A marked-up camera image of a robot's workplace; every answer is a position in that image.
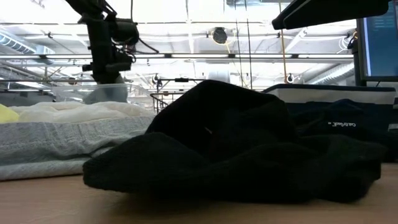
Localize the yellow extension cable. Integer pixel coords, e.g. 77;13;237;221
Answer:
279;29;289;84

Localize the yellow cloth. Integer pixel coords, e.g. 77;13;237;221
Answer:
0;103;20;124

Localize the white cloth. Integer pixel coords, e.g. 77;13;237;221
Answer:
9;100;156;124

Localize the round black ceiling lamp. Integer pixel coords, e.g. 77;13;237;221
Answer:
212;27;228;45

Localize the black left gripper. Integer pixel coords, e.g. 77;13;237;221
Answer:
81;18;135;86

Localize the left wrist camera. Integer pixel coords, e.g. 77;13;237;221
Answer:
108;17;140;47

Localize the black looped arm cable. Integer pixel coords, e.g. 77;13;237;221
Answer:
129;0;160;55

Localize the black computer monitor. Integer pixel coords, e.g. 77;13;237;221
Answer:
356;0;398;87

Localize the long ceiling light bar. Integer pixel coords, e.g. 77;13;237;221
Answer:
0;52;355;60

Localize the clear plastic bin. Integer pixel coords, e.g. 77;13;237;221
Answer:
51;82;155;110

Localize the grey cloth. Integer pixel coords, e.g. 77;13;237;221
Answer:
0;115;156;182

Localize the white cylinder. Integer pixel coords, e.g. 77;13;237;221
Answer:
207;70;231;83

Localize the navy blue cloth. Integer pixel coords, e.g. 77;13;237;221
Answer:
285;98;398;163

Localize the black metal rack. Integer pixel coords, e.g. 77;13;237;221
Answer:
152;74;206;94

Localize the navy fabric bin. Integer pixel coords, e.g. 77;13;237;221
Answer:
262;83;398;131

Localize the black cloth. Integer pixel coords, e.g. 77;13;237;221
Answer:
82;79;388;205

